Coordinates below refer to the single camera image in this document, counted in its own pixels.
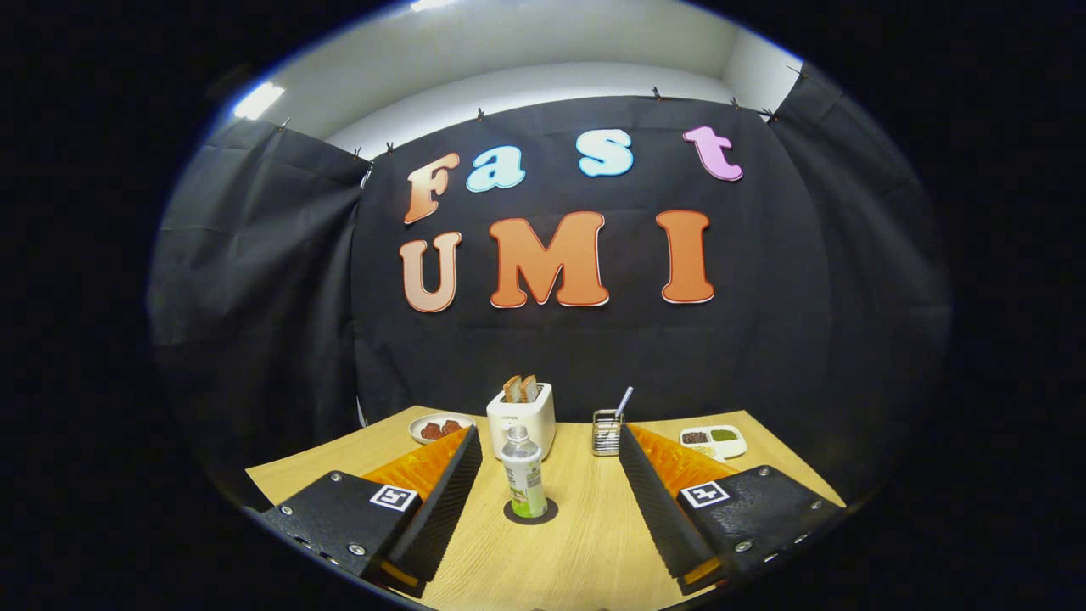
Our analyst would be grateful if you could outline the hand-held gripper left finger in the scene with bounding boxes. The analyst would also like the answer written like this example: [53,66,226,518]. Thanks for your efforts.
[259,424,483,595]

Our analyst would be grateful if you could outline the white round plate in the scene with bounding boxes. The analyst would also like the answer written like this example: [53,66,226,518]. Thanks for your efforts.
[408,412,476,446]

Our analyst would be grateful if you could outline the white toaster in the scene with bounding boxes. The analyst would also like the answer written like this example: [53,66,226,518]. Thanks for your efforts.
[486,383,557,460]

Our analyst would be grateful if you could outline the metal wire holder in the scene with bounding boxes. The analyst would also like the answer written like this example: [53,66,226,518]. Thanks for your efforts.
[592,409,625,457]

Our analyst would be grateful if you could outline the wooden table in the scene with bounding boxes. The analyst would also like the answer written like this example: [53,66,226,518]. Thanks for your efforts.
[244,406,848,611]

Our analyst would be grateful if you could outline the white divided dish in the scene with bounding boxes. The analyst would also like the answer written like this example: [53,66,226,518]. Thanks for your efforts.
[680,425,748,461]

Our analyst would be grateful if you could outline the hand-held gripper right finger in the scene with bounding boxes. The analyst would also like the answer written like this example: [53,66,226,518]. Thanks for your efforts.
[618,423,848,595]

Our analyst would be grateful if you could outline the clear juice bottle green label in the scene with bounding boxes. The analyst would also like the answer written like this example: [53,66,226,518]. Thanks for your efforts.
[500,426,549,519]

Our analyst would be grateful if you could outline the dark round coaster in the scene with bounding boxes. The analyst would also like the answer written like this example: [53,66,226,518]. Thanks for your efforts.
[503,497,559,525]

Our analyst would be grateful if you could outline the small ceiling light panel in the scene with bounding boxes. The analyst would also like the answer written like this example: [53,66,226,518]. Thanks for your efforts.
[233,81,286,121]

